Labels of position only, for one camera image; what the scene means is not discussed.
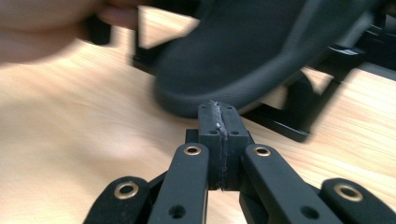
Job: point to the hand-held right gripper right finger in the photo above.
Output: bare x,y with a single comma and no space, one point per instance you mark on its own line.
235,140

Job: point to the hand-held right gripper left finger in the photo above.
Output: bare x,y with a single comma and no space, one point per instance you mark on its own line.
211,137

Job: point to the black slipper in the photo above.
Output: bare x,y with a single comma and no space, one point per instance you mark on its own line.
236,56

